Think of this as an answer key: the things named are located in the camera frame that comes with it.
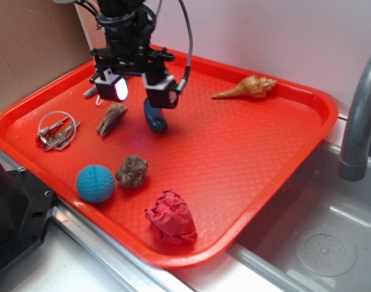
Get black box device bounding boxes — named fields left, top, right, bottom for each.
left=0, top=162, right=55, bottom=275

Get grey faucet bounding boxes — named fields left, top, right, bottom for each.
left=338, top=57, right=371, bottom=181

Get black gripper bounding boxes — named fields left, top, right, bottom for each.
left=90, top=9, right=178, bottom=109

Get red plastic tray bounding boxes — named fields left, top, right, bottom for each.
left=0, top=57, right=338, bottom=268

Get brown rock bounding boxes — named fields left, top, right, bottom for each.
left=115, top=155, right=148, bottom=188

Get grey plastic sink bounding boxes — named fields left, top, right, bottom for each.
left=229, top=142, right=371, bottom=291

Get tan spiral seashell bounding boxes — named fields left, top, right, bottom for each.
left=212, top=75, right=277, bottom=99

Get metal keys on ring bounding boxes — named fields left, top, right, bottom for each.
left=35, top=111, right=80, bottom=151

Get grey plush toy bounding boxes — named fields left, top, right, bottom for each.
left=83, top=86, right=103, bottom=106

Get brown wood piece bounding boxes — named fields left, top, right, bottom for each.
left=97, top=103, right=128, bottom=137

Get crumpled red paper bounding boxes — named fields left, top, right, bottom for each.
left=145, top=190, right=197, bottom=245

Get brown cardboard panel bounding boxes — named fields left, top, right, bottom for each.
left=0, top=1, right=105, bottom=113

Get blue dimpled ball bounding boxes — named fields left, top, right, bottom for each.
left=76, top=165, right=115, bottom=204

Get black gooseneck cable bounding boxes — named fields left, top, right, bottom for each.
left=170, top=0, right=194, bottom=94

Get dark green plastic pickle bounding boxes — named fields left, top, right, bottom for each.
left=144, top=98, right=168, bottom=134

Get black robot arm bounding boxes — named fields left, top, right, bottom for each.
left=76, top=1, right=178, bottom=109

